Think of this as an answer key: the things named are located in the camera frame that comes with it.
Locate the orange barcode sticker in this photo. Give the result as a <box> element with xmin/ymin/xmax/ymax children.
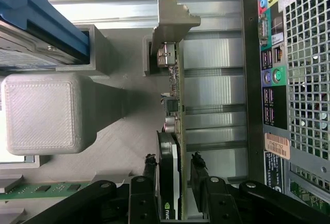
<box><xmin>264</xmin><ymin>132</ymin><xmax>291</xmax><ymax>160</ymax></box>

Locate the grey 3D-printed parts rack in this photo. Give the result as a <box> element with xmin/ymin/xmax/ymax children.
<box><xmin>0</xmin><ymin>24</ymin><xmax>186</xmax><ymax>224</ymax></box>

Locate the green RAM stick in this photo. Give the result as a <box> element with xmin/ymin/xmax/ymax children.
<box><xmin>0</xmin><ymin>181</ymin><xmax>91</xmax><ymax>201</ymax></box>

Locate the hard disk in blue caddy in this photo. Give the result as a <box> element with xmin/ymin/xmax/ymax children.
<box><xmin>0</xmin><ymin>0</ymin><xmax>91</xmax><ymax>72</ymax></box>

